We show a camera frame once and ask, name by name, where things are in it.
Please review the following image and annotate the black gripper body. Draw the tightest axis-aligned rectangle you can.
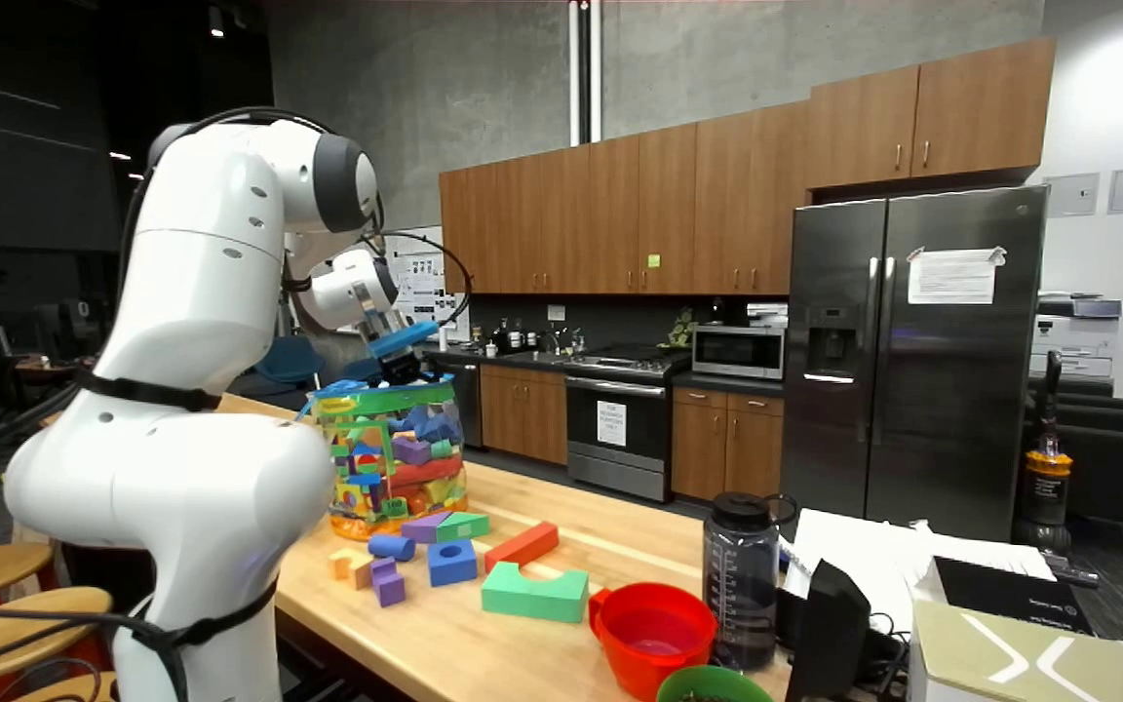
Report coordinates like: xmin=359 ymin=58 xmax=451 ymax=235
xmin=379 ymin=346 xmax=429 ymax=391

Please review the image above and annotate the clear bag of foam blocks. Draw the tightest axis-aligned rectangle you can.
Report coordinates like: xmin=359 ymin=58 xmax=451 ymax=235
xmin=306 ymin=373 xmax=473 ymax=543

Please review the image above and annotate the purple triangle foam block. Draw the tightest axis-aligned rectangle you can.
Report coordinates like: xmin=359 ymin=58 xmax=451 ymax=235
xmin=398 ymin=511 xmax=449 ymax=546

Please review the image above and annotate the green triangle foam block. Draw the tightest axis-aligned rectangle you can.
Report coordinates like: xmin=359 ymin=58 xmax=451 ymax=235
xmin=436 ymin=507 xmax=494 ymax=546

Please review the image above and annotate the blue cylinder foam block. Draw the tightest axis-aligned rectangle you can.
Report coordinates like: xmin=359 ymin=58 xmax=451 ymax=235
xmin=368 ymin=526 xmax=419 ymax=567

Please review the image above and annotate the blue square block with hole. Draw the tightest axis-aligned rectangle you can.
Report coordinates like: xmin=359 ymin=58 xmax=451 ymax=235
xmin=425 ymin=538 xmax=480 ymax=587

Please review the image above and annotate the yellow notched foam block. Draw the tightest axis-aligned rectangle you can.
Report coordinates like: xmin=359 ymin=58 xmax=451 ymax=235
xmin=329 ymin=546 xmax=375 ymax=587

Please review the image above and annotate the red rectangular foam block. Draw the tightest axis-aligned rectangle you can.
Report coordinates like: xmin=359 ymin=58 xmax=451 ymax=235
xmin=480 ymin=520 xmax=561 ymax=578

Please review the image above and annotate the green arch foam block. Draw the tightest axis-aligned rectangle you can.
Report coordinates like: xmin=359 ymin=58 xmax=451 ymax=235
xmin=480 ymin=556 xmax=592 ymax=625

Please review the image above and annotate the whiteboard with posters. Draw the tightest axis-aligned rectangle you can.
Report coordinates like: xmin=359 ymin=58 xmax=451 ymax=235
xmin=383 ymin=226 xmax=473 ymax=351

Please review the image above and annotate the white paper on oven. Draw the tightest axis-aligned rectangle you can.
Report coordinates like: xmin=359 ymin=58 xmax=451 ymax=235
xmin=592 ymin=396 xmax=632 ymax=453

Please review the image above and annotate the stainless steel oven range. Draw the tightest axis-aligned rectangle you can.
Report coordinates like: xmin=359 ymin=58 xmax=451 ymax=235
xmin=561 ymin=353 xmax=680 ymax=507

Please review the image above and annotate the wooden base cabinet with drawers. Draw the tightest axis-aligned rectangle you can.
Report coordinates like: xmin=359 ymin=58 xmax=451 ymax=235
xmin=668 ymin=381 xmax=788 ymax=502

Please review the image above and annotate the silver microwave oven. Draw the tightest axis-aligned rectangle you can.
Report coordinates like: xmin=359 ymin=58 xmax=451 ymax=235
xmin=687 ymin=320 xmax=788 ymax=381

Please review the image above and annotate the white ceiling pipe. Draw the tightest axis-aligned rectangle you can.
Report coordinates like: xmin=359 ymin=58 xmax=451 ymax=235
xmin=566 ymin=0 xmax=605 ymax=148

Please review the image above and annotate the red plastic bowl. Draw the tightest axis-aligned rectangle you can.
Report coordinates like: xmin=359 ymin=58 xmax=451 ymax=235
xmin=587 ymin=578 xmax=723 ymax=702

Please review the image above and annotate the dark translucent bottle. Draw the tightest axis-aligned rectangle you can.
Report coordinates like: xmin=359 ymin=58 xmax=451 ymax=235
xmin=698 ymin=492 xmax=788 ymax=672

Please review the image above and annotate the green plastic bowl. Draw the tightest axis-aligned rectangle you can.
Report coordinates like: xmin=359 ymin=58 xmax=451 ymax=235
xmin=650 ymin=661 xmax=775 ymax=702

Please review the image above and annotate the black stand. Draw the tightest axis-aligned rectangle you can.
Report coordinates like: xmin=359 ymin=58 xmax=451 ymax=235
xmin=788 ymin=556 xmax=875 ymax=702

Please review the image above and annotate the stainless steel refrigerator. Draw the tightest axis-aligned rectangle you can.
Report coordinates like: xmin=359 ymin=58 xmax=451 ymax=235
xmin=775 ymin=183 xmax=1049 ymax=538

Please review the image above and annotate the white paper on refrigerator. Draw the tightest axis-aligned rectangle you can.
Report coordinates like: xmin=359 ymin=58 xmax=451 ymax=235
xmin=906 ymin=242 xmax=1009 ymax=312

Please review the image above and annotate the orange and black vacuum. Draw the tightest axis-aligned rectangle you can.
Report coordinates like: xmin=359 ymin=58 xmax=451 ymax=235
xmin=1023 ymin=346 xmax=1078 ymax=551

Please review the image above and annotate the white office printer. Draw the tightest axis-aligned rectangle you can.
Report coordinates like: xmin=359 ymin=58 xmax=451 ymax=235
xmin=1035 ymin=287 xmax=1123 ymax=381

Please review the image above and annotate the white cardboard box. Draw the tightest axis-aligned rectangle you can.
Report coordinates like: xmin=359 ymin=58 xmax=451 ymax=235
xmin=906 ymin=594 xmax=1123 ymax=702

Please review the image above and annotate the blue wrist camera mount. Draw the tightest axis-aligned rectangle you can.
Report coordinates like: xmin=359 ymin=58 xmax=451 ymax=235
xmin=350 ymin=316 xmax=449 ymax=372

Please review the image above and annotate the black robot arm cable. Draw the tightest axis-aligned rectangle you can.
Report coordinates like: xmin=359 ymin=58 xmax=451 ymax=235
xmin=363 ymin=231 xmax=477 ymax=330

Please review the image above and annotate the long wooden wall cabinet row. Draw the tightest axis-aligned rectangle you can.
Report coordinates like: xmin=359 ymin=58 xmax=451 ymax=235
xmin=436 ymin=102 xmax=815 ymax=301

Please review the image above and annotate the two-door wooden wall cabinet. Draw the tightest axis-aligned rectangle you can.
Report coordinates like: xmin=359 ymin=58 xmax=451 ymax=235
xmin=808 ymin=35 xmax=1057 ymax=203

